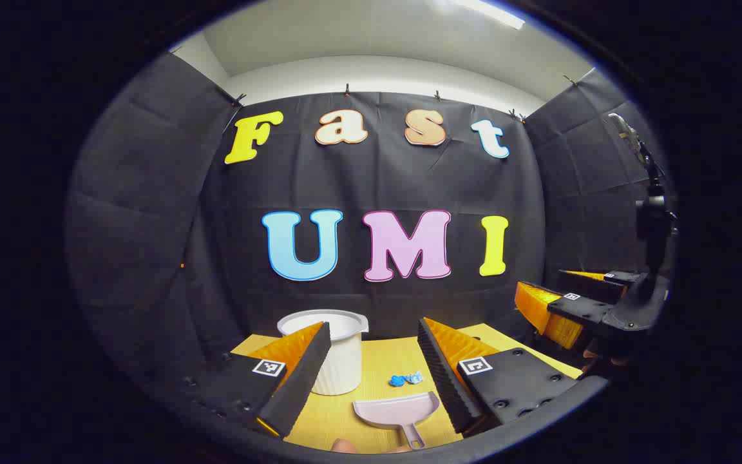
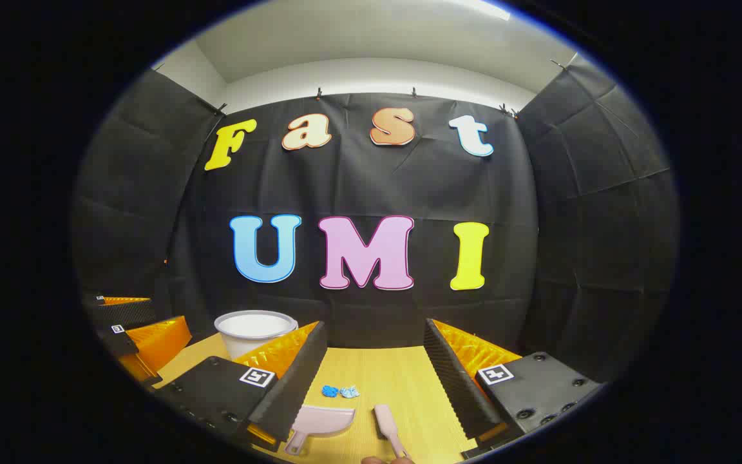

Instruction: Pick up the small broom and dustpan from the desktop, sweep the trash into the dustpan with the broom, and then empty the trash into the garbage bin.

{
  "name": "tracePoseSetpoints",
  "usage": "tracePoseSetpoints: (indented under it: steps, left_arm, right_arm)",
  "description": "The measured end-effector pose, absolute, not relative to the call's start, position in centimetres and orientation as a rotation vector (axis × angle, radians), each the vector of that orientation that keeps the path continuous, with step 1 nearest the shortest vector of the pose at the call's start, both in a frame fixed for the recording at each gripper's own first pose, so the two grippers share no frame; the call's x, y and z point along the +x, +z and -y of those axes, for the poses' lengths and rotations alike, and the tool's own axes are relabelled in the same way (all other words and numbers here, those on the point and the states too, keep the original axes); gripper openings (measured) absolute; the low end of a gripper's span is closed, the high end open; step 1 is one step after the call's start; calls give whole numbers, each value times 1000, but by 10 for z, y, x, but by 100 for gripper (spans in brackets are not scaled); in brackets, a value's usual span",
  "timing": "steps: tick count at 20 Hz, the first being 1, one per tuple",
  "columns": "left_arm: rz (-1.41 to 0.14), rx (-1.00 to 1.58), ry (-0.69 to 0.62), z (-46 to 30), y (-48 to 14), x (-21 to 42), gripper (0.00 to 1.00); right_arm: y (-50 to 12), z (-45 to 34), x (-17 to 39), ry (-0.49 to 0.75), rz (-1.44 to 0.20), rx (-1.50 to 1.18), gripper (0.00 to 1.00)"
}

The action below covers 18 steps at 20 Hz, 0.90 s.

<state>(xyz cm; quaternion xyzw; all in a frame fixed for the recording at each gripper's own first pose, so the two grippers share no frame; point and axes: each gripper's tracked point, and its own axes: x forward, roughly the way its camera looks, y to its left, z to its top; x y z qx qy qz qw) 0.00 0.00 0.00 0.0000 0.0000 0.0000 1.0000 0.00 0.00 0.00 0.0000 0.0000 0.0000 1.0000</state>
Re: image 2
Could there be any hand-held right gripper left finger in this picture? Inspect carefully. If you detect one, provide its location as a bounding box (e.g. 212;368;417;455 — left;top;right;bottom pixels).
154;320;328;452

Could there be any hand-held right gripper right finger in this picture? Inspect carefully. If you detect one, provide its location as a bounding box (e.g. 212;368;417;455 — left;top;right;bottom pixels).
424;318;604;459

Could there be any pale pink dustpan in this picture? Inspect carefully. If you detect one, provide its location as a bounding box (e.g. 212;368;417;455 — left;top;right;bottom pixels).
284;405;356;456

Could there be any white ribbed garbage bin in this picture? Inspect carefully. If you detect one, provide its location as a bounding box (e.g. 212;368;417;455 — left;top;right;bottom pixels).
214;310;299;360

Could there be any small pale pink broom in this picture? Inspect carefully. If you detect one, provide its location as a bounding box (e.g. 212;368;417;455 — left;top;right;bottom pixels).
374;404;414;461

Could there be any wooden desktop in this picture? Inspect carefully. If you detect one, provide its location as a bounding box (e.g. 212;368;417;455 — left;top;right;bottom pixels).
152;332;526;464

